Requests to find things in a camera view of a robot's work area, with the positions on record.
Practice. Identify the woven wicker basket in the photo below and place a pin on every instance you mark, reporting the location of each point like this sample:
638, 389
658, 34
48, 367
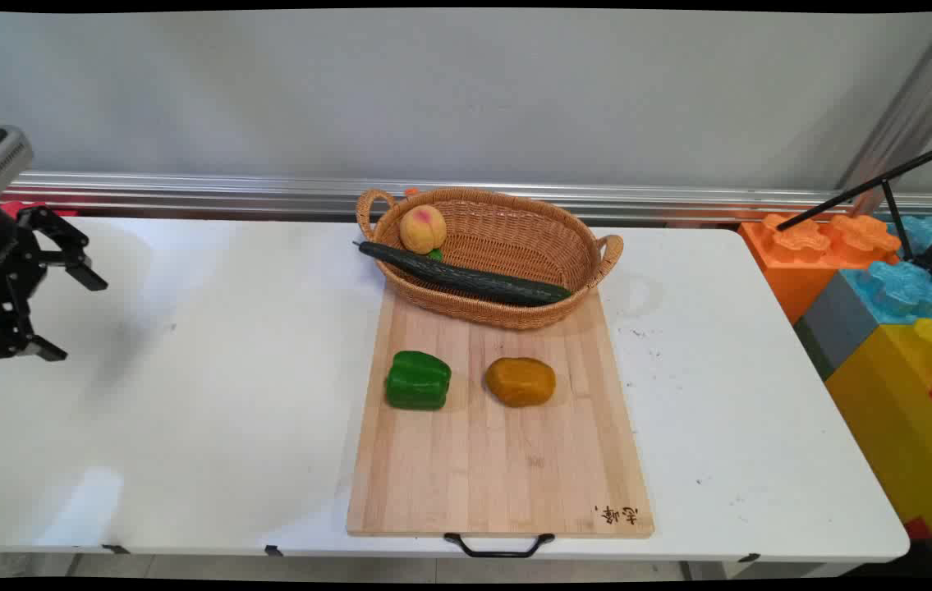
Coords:
515, 238

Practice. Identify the black tripod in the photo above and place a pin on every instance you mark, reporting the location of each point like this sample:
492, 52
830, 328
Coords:
868, 187

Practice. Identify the blue toy brick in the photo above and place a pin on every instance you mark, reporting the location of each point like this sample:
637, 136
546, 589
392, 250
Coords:
897, 287

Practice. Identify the green bell pepper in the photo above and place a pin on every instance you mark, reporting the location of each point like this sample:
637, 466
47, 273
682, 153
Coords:
418, 382

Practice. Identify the grey toy brick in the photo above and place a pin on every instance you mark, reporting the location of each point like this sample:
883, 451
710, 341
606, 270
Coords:
839, 324

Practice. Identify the aluminium rail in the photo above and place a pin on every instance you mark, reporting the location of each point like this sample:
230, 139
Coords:
638, 199

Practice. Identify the aluminium frame post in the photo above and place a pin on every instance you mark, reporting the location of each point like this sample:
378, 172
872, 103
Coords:
913, 107

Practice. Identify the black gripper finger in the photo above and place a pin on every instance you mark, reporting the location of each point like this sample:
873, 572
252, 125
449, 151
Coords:
14, 341
71, 250

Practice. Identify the yellow toy brick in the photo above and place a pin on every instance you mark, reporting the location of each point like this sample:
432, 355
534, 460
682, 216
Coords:
901, 427

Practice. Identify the wooden cutting board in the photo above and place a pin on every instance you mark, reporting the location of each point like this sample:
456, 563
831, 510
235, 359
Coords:
498, 460

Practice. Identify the toy peach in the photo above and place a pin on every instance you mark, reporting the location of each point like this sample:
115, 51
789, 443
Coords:
423, 229

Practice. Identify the dark green cucumber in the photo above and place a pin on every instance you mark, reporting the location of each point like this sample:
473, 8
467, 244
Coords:
474, 281

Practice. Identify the orange toy brick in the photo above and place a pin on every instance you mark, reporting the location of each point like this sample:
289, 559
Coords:
794, 263

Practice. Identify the orange-brown toy potato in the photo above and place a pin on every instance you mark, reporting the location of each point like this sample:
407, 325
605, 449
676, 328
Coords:
521, 382

